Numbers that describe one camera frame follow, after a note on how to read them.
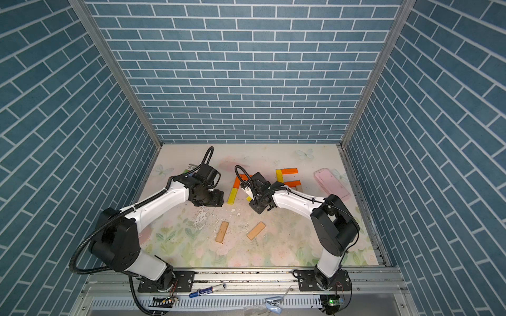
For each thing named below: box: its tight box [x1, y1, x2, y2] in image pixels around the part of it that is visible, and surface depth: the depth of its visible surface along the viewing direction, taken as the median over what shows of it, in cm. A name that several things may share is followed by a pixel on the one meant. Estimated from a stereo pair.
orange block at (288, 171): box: [281, 167, 299, 175], surface depth 110 cm
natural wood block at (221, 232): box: [214, 221, 229, 243], surface depth 87 cm
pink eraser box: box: [314, 167, 351, 202], surface depth 104 cm
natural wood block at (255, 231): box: [246, 221, 267, 241], surface depth 88 cm
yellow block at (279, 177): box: [275, 169, 284, 184], surface depth 107 cm
